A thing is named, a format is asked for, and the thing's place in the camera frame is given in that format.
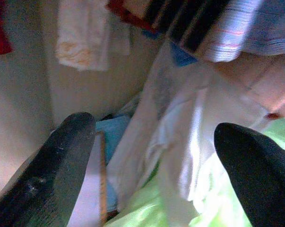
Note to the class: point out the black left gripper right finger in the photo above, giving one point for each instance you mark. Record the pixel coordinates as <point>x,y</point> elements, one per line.
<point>258,177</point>

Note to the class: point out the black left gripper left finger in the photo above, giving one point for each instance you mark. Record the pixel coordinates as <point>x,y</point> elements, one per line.
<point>50,177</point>

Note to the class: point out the light green cloth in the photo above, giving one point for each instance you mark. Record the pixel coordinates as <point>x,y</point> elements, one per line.
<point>227,212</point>

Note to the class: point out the thin wooden stick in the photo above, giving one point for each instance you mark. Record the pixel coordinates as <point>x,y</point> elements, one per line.
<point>102,179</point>

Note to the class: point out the light blue cloth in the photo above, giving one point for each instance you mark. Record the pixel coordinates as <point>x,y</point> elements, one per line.
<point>114,134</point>

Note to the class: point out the white garment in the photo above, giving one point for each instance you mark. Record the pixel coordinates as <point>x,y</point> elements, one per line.
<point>184,132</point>

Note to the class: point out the blue cloth piece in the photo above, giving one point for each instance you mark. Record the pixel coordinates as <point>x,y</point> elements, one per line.
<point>183,55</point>

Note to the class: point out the white stained towel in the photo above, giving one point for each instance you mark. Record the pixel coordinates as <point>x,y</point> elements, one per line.
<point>83,35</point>

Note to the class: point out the blue white striped cloth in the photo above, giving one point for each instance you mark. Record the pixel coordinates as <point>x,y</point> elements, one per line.
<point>251,26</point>

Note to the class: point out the black striped fabric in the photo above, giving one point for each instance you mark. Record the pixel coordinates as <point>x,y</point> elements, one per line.
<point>187,21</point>

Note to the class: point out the red trimmed cloth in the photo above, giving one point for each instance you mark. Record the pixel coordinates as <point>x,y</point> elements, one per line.
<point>130,14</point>

